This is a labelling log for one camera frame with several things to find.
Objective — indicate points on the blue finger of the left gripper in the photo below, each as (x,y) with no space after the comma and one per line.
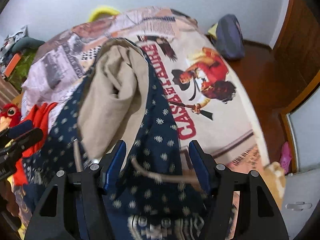
(20,129)

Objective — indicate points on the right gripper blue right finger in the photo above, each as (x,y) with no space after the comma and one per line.
(201,164)

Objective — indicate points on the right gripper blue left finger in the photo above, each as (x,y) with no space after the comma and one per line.
(111,165)

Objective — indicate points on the navy patterned hooded sweater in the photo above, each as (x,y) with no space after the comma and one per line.
(120,98)

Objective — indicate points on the red parrot plush toy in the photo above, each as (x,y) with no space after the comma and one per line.
(10,116)

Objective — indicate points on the printed newspaper pattern bedspread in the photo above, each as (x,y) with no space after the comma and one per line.
(206,98)

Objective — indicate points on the orange shoe box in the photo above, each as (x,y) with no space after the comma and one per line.
(12,64)

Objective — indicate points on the grey green pillow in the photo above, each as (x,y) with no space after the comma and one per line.
(26,43)

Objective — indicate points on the pink slipper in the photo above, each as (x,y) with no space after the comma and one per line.
(285,157)

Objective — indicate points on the wooden wardrobe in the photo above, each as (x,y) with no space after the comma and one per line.
(296,53)

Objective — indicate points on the grey blue backpack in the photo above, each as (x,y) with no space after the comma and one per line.
(229,40)

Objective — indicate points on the yellow headboard cushion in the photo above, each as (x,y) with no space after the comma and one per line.
(102,11)

